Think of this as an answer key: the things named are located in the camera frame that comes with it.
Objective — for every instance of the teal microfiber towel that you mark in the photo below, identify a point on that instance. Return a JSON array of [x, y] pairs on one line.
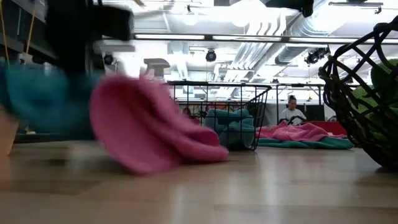
[[311, 144], [231, 130], [40, 99]]

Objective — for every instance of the pink microfiber towel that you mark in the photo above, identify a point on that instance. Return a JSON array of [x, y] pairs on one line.
[[295, 132], [140, 130]]

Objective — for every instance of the green microfiber towel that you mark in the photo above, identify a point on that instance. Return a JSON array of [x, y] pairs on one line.
[[384, 77]]

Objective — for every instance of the black ceiling spotlight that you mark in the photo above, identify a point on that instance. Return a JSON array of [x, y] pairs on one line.
[[211, 55], [108, 59], [317, 55]]

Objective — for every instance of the clear spray bottle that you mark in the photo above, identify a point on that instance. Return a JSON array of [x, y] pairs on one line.
[[157, 65]]

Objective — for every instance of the person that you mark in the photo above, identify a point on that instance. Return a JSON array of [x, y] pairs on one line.
[[291, 113]]

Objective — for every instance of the dark round wicker basket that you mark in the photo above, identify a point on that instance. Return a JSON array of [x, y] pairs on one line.
[[324, 90]]

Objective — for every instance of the red background surface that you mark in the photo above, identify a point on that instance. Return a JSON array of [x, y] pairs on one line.
[[329, 127]]

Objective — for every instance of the black aluminium rig frame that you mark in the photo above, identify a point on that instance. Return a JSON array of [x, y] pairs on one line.
[[284, 39]]

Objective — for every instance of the black overhead mount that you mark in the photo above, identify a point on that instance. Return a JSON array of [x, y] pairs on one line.
[[292, 6]]

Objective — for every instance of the silver ventilation duct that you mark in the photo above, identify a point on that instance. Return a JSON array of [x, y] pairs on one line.
[[301, 37]]

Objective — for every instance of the black background workstation frame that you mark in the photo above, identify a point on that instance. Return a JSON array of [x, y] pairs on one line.
[[298, 85]]

